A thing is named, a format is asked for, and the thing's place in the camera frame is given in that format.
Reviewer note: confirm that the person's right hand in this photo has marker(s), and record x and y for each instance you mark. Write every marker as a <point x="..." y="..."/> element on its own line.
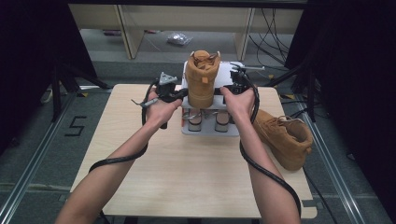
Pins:
<point x="241" y="107"/>

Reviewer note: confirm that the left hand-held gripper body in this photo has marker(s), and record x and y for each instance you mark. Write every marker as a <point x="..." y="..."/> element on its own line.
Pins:
<point x="165" y="91"/>

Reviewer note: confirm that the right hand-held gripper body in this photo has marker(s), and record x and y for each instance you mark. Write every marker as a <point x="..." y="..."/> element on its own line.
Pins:
<point x="240" y="82"/>

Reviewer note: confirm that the wooden shelf unit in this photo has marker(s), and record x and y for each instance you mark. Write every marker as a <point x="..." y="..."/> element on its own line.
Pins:
<point x="134" y="37"/>

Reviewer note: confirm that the person's left hand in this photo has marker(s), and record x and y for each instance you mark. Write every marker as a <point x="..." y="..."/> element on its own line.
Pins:
<point x="160" y="113"/>

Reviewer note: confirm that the clear plastic bag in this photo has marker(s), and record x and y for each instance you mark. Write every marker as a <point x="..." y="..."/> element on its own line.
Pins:
<point x="179" y="39"/>

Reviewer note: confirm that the black curtain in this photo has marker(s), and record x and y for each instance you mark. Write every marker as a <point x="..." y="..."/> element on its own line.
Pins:
<point x="25" y="46"/>
<point x="358" y="62"/>

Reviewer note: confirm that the tan suede boot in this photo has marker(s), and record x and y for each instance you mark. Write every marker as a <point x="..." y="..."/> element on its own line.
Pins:
<point x="200" y="84"/>
<point x="286" y="140"/>

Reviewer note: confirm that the aluminium floor rail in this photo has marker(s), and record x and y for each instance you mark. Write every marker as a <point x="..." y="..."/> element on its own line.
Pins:
<point x="336" y="180"/>
<point x="31" y="168"/>

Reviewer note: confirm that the white plastic shoe rack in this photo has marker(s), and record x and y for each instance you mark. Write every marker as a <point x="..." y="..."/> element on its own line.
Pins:
<point x="207" y="129"/>

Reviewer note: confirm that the black metal stand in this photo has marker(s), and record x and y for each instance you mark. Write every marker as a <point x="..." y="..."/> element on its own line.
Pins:
<point x="311" y="93"/>
<point x="56" y="93"/>

